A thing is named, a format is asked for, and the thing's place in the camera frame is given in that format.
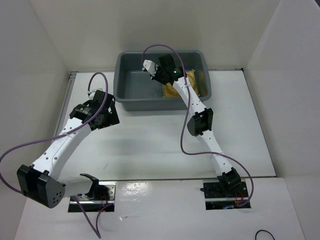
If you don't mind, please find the round yellow bamboo plate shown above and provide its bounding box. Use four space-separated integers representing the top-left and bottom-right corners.
162 83 180 98

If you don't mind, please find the square woven bamboo tray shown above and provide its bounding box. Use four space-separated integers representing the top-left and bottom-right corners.
161 68 202 99

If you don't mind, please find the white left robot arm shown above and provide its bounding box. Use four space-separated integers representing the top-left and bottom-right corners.
17 90 120 209

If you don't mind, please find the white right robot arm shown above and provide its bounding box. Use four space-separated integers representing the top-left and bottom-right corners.
143 54 241 197

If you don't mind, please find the grey plastic bin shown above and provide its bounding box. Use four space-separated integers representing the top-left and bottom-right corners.
113 50 212 112

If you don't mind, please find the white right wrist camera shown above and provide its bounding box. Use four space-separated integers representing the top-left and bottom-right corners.
142 59 159 77

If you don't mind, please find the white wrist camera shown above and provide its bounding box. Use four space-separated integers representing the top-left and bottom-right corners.
87 88 103 100
142 59 159 77

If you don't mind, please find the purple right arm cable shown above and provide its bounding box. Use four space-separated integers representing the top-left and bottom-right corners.
141 44 256 207

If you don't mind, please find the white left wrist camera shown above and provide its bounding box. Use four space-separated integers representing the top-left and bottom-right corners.
87 88 103 100

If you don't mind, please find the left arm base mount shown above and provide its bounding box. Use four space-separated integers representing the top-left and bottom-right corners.
75 181 117 213

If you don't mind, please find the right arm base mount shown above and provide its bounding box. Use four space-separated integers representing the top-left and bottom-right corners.
200 180 251 210

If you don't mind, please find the thin black cable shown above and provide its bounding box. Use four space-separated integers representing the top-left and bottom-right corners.
254 229 276 240

